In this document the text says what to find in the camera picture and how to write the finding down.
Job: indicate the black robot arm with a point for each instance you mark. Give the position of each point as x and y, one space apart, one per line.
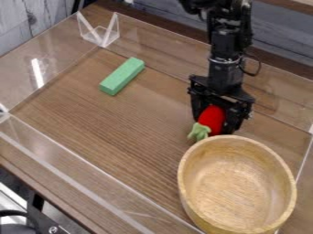
227 25

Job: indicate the black metal table mount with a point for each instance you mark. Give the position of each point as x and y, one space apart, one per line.
52 221

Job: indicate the light wooden bowl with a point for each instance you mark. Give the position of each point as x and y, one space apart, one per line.
235 186

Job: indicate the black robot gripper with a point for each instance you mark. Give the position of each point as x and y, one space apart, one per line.
221 89

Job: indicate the clear acrylic enclosure wall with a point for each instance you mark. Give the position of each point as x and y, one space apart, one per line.
99 154

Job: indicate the green rectangular block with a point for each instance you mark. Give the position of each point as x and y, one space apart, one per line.
120 76

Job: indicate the red plush strawberry toy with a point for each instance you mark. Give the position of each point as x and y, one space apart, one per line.
209 123

